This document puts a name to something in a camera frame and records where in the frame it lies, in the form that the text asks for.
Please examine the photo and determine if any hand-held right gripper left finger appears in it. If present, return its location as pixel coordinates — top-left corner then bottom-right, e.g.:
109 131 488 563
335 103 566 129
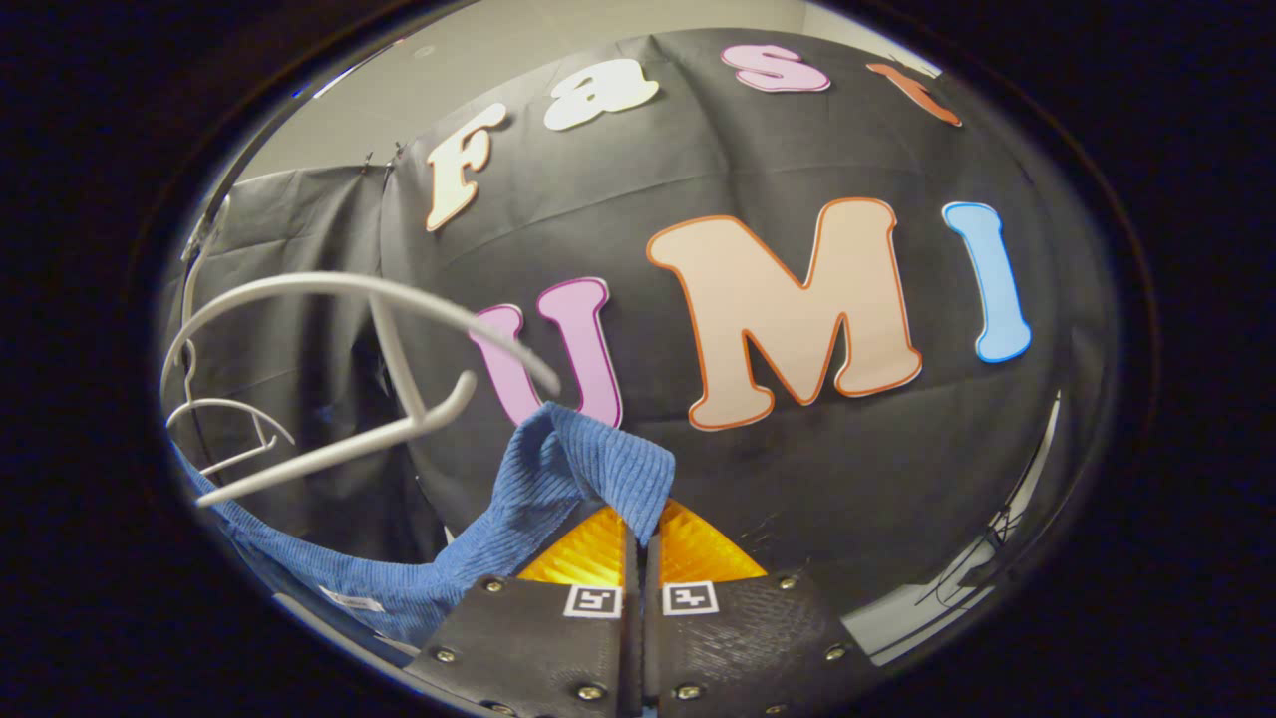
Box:
404 504 640 718

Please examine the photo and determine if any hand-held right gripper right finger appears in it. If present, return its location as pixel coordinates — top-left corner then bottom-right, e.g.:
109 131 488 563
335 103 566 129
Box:
643 499 888 718

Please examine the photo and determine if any black backdrop cloth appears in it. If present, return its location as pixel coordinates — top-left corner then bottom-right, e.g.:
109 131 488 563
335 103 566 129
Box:
164 28 1122 639

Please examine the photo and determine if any white clothes hanger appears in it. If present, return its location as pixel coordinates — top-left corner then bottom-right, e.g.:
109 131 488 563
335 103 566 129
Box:
164 339 297 478
159 271 562 510

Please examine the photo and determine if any blue button shirt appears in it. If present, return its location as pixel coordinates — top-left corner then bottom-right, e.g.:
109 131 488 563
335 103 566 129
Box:
174 402 677 649

